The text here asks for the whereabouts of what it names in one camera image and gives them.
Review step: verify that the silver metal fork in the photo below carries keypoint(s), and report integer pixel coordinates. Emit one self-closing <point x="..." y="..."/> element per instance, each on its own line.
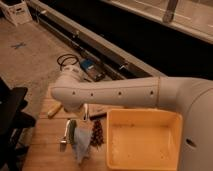
<point x="63" y="141"/>

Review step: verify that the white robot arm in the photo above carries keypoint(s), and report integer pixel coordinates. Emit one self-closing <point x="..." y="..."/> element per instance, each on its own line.
<point x="188" y="96"/>

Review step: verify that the blue power box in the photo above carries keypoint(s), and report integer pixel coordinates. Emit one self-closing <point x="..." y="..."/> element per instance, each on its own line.
<point x="92" y="70"/>

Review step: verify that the yellow toy banana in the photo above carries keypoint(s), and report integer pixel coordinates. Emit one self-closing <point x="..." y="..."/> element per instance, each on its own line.
<point x="51" y="113"/>

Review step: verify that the green toy pepper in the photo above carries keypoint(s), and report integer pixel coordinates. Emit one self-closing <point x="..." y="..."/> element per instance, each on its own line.
<point x="72" y="126"/>

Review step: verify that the light blue cloth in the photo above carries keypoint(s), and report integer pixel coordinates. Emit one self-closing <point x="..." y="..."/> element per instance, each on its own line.
<point x="81" y="145"/>

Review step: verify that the yellow plastic bin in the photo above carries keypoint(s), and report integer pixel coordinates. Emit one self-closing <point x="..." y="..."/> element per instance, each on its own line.
<point x="143" y="140"/>

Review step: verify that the black chair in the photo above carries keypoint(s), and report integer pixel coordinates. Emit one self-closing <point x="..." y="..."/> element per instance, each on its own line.
<point x="12" y="122"/>

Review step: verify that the white cardboard box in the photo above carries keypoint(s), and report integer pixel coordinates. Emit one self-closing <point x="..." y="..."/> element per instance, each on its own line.
<point x="17" y="14"/>

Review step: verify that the black handled tool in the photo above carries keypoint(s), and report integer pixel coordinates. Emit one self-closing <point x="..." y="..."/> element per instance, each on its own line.
<point x="98" y="116"/>

